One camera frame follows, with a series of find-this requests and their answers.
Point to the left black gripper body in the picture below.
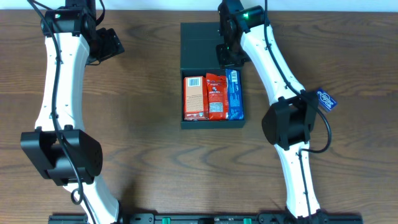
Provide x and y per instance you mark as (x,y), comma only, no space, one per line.
(104,46)

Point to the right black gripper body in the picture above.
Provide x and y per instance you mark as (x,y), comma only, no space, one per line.
(230,56)

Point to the black box with lid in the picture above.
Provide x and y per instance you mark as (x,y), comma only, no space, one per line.
(198,41)

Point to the blue Oreo cookie pack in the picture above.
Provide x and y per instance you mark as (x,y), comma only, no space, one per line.
(235,95)

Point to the orange-red snack box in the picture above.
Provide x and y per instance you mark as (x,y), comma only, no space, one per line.
(195,106)

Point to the red Hacks candy bag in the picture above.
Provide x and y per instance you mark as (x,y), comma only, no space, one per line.
(218,106)

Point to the blue Eclipse mint pack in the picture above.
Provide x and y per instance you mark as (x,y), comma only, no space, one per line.
(326,100)

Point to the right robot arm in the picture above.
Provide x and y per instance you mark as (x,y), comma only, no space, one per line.
(248,37)

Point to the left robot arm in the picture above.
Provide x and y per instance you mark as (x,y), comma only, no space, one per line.
(58,147)

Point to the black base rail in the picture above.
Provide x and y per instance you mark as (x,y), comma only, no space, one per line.
(262,218)

